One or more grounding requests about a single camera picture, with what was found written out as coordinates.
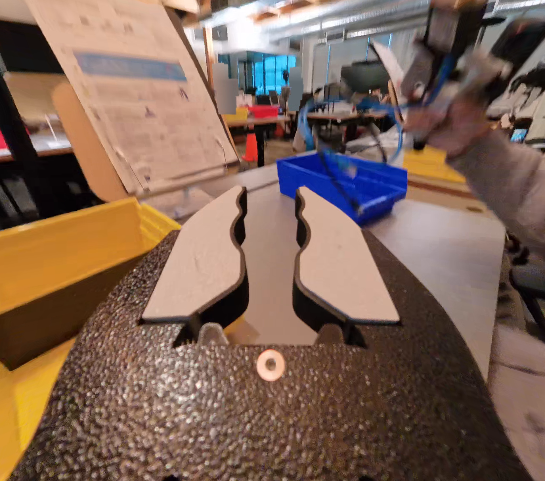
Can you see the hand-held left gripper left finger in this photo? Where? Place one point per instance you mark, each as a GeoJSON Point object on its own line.
{"type": "Point", "coordinates": [200, 259]}

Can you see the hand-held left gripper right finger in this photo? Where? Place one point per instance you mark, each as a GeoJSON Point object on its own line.
{"type": "Point", "coordinates": [340, 263]}

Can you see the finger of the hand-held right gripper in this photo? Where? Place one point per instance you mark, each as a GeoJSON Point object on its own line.
{"type": "Point", "coordinates": [389, 63]}

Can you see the blue plastic bin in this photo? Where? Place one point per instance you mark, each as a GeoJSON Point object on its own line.
{"type": "Point", "coordinates": [374, 187]}

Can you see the yellow plastic bin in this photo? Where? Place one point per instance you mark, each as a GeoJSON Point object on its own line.
{"type": "Point", "coordinates": [64, 251]}

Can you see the person's right forearm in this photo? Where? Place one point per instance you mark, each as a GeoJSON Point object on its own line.
{"type": "Point", "coordinates": [506, 187]}

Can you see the grey desk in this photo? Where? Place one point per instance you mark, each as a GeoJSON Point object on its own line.
{"type": "Point", "coordinates": [425, 242]}

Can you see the person's right hand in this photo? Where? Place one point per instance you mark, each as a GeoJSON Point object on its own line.
{"type": "Point", "coordinates": [451, 127]}

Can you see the orange traffic cone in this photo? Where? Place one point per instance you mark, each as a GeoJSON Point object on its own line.
{"type": "Point", "coordinates": [251, 148]}

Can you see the long red storage bin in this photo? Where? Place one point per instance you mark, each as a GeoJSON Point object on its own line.
{"type": "Point", "coordinates": [264, 111]}

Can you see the background wooden table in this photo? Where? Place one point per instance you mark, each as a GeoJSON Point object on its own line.
{"type": "Point", "coordinates": [264, 120]}

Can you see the yellow storage bin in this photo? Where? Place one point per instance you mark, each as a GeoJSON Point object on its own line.
{"type": "Point", "coordinates": [236, 114]}

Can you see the paper sign on tan board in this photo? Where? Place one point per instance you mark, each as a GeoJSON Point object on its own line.
{"type": "Point", "coordinates": [136, 106]}

